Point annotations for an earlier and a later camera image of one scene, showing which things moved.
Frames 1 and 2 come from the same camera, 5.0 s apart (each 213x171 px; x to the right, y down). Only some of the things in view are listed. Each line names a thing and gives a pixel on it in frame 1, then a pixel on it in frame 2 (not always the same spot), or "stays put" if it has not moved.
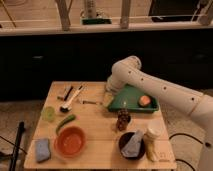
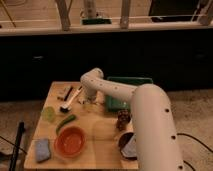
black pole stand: [21, 127] stays put
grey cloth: [133, 146] stays put
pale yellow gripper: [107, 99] -> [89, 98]
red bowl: [70, 141] stays put
